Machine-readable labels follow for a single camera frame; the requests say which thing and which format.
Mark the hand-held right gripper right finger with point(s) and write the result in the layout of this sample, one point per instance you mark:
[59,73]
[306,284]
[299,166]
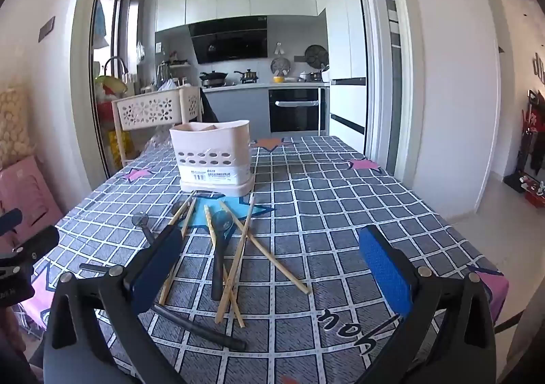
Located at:
[383,273]

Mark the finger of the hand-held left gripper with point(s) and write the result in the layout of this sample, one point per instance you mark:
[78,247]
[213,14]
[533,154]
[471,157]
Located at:
[8,220]
[38,241]

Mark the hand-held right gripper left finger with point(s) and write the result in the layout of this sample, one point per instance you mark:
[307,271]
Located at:
[157,269]

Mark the pink plastic utensil holder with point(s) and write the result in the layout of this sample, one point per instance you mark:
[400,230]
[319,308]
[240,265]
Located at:
[213,171]

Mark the pink cardboard box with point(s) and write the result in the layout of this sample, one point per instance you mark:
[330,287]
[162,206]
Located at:
[21,192]

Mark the grey checked star tablecloth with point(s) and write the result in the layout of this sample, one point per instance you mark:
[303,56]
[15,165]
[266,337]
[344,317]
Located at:
[340,218]

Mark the beige textured foam roll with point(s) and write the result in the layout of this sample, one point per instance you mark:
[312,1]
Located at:
[12,124]

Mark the yellow foil package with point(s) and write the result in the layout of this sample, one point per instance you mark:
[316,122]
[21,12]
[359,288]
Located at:
[114,148]

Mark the clear crumpled plastic bag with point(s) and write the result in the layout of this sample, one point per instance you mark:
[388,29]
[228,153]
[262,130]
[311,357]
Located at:
[159,139]

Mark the red bucket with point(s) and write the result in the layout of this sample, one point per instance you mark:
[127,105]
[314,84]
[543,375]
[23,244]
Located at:
[104,111]

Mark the white perforated plastic trolley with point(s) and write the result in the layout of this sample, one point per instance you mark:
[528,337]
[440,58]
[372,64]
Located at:
[144,109]

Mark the black floor stand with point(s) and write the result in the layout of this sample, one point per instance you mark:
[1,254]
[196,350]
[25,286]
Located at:
[515,182]

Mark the black chair back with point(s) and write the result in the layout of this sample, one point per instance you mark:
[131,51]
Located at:
[208,109]

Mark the red floor box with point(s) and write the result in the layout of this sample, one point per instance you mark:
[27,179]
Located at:
[535,196]

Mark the grey lower kitchen cabinet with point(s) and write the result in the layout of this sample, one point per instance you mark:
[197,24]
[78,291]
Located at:
[238,107]

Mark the black built-in oven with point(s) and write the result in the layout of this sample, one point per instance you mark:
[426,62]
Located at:
[296,111]

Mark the white plastic bag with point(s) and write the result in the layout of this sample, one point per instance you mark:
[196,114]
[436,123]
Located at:
[168,85]

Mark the curved kitchen faucet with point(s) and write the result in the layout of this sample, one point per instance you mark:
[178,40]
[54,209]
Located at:
[115,65]

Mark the black wok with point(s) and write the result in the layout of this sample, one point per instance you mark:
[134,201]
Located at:
[214,78]

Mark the counter spice rack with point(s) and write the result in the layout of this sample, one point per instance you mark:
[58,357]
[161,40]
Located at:
[172,69]

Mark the white kettle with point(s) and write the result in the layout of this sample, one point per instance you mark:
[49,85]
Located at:
[325,74]

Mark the dark lidded pot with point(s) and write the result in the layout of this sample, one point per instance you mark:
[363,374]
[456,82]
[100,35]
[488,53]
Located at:
[316,76]

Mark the small steel pot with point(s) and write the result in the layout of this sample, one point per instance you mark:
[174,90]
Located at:
[304,76]

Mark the hanging clear plastic bag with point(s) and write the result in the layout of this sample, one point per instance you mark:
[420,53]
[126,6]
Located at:
[138,51]

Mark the steel cooking pot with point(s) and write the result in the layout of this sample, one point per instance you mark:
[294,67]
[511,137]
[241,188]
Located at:
[249,75]

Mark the blue hanging cloth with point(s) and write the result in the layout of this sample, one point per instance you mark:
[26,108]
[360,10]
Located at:
[100,20]

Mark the yellow bowl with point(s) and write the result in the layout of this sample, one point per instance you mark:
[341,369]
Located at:
[279,78]

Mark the white refrigerator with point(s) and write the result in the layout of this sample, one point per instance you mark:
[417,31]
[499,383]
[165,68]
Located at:
[345,48]

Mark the black range hood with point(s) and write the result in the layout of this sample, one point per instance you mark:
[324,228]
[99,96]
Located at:
[232,43]

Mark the grey wall switch panel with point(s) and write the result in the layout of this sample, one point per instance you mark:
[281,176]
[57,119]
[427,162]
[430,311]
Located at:
[47,28]

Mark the dark round wall pan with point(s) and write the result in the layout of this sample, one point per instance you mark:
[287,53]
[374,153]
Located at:
[316,55]

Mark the round wall steamer rack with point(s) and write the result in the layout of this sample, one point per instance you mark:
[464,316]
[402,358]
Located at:
[280,65]

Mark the dark wall letter decor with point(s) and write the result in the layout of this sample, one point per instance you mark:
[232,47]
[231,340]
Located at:
[538,67]

